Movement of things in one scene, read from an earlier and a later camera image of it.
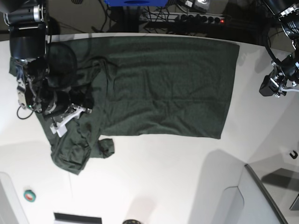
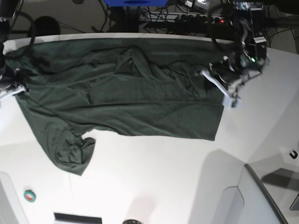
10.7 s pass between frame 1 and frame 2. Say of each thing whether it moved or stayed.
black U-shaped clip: stayed
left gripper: moved
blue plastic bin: stayed
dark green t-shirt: moved
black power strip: stayed
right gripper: moved
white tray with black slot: stayed
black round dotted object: stayed
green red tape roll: stayed
